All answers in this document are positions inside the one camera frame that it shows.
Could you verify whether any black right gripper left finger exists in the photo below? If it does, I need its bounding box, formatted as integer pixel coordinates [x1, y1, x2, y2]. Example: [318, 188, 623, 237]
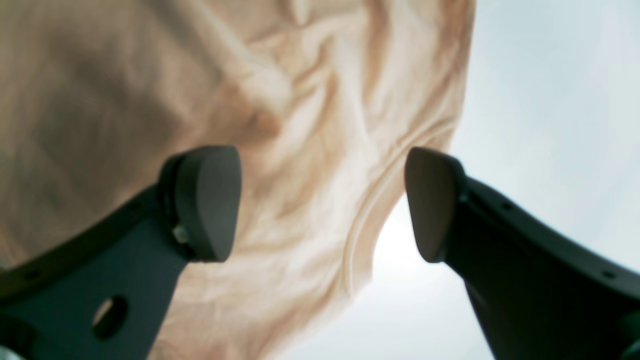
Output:
[0, 145, 242, 360]

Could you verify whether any peach t-shirt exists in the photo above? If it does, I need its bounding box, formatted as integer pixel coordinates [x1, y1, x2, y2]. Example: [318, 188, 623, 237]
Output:
[0, 0, 477, 360]

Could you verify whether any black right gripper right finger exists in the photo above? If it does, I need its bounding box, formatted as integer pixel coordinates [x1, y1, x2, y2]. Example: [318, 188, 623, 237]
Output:
[405, 146, 640, 360]

